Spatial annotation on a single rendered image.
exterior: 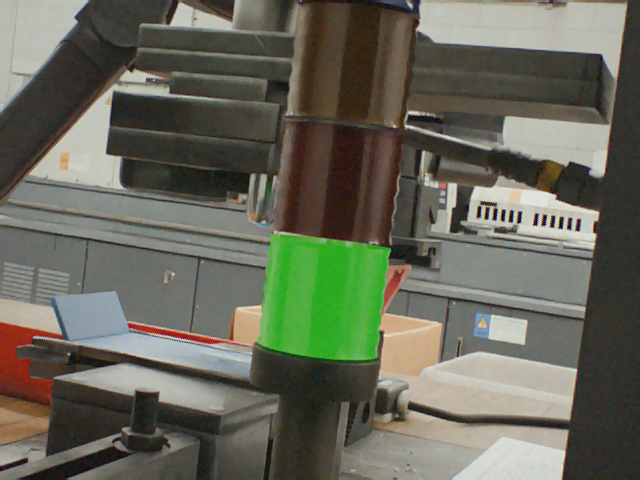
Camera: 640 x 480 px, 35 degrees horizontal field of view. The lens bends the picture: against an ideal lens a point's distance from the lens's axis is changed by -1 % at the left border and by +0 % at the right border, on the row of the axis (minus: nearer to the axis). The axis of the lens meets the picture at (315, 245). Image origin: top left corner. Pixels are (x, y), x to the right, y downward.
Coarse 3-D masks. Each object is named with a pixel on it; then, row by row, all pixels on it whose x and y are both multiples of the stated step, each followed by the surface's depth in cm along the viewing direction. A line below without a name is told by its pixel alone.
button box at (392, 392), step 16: (384, 384) 94; (400, 384) 95; (384, 400) 91; (400, 400) 93; (384, 416) 91; (400, 416) 93; (432, 416) 93; (448, 416) 93; (464, 416) 94; (480, 416) 95; (496, 416) 96; (512, 416) 97; (528, 416) 98
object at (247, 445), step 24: (72, 408) 53; (96, 408) 52; (48, 432) 53; (72, 432) 53; (96, 432) 52; (192, 432) 50; (240, 432) 52; (264, 432) 55; (48, 456) 53; (216, 456) 50; (240, 456) 52; (264, 456) 55; (336, 456) 67
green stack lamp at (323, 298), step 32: (288, 256) 30; (320, 256) 30; (352, 256) 30; (384, 256) 31; (288, 288) 30; (320, 288) 30; (352, 288) 30; (384, 288) 31; (288, 320) 30; (320, 320) 30; (352, 320) 30; (288, 352) 30; (320, 352) 30; (352, 352) 30
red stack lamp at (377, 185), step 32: (288, 128) 31; (320, 128) 30; (352, 128) 29; (288, 160) 30; (320, 160) 29; (352, 160) 29; (384, 160) 30; (288, 192) 30; (320, 192) 30; (352, 192) 30; (384, 192) 30; (288, 224) 30; (320, 224) 30; (352, 224) 30; (384, 224) 30
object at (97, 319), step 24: (72, 312) 64; (96, 312) 66; (120, 312) 68; (72, 336) 63; (96, 336) 65; (120, 336) 66; (144, 336) 68; (168, 360) 60; (192, 360) 61; (240, 360) 63
